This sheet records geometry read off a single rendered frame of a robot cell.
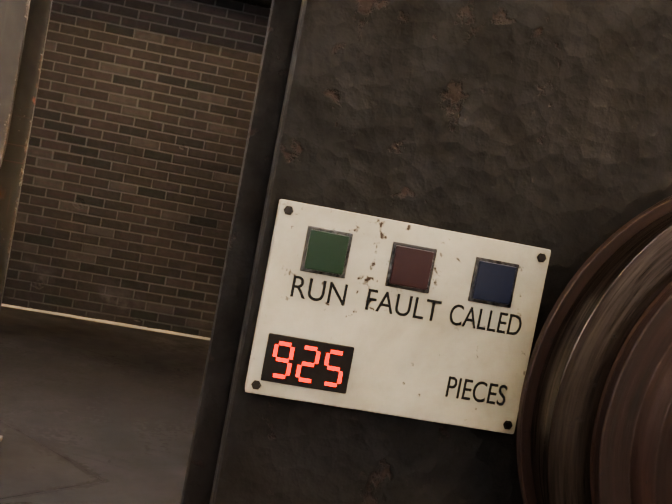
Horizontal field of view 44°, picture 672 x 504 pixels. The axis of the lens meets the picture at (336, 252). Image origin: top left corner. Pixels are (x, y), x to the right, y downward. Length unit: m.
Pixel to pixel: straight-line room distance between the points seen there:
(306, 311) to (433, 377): 0.14
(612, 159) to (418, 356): 0.27
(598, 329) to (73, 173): 6.30
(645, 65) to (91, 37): 6.23
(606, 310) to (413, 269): 0.18
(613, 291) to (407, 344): 0.20
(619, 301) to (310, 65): 0.34
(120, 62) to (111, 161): 0.77
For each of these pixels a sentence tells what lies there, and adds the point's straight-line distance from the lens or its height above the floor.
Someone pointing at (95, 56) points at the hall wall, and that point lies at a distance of 6.89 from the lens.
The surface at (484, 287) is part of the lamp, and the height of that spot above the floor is 1.19.
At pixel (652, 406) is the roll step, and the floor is 1.14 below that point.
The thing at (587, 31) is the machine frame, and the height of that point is 1.45.
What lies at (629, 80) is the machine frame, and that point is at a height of 1.41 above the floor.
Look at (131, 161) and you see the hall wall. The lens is 6.77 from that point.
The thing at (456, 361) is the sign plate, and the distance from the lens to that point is 0.79.
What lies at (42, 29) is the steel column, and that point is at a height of 1.72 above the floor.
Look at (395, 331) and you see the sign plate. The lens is 0.77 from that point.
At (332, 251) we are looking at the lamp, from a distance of 0.75.
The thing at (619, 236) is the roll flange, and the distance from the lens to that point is 0.76.
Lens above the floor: 1.24
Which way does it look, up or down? 3 degrees down
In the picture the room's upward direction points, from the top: 11 degrees clockwise
